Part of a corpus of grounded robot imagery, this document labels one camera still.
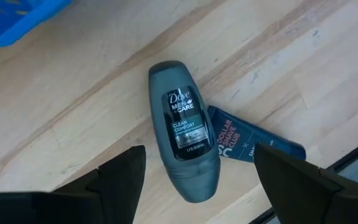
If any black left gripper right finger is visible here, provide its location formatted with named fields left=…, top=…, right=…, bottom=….
left=253, top=142, right=358, bottom=224

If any grey roll-on deodorant bottle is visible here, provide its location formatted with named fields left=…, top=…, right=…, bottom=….
left=148, top=60, right=221, bottom=203

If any navy shave butter tube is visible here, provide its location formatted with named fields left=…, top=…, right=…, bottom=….
left=207, top=105, right=307, bottom=164

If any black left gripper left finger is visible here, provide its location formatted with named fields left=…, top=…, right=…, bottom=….
left=47, top=145, right=147, bottom=224

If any blue plastic basket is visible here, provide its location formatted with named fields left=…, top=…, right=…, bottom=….
left=0, top=0, right=73, bottom=48

